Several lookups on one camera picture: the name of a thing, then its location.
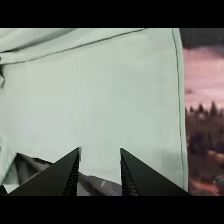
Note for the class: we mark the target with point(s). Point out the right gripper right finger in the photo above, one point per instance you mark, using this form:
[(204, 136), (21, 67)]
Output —
[(143, 180)]

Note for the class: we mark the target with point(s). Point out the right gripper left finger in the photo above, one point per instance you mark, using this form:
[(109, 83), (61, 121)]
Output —
[(60, 178)]

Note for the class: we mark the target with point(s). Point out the pale green T-shirt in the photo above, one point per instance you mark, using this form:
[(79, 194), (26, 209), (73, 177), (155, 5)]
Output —
[(96, 96)]

